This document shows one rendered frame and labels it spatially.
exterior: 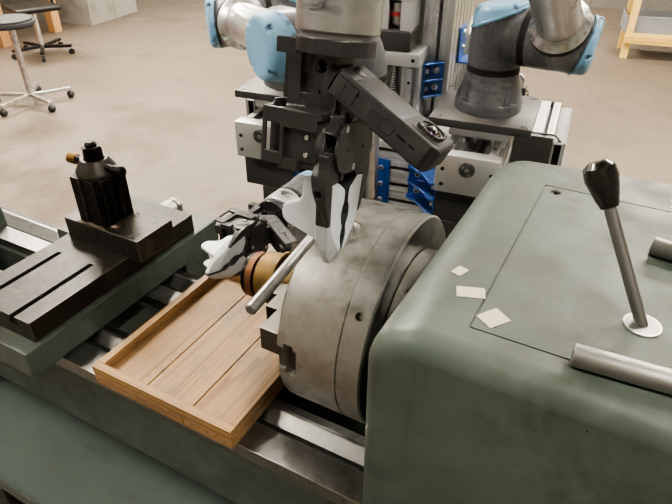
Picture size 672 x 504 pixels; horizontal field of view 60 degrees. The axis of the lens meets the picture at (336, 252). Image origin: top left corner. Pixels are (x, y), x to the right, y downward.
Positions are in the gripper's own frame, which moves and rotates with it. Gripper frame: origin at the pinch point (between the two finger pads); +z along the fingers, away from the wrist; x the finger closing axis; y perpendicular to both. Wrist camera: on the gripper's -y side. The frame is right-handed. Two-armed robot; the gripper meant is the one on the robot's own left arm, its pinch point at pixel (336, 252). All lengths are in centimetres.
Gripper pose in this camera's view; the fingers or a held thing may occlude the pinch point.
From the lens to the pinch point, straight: 58.6
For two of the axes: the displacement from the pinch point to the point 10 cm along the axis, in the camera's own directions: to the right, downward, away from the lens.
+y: -8.8, -2.7, 4.0
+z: -1.0, 9.1, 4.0
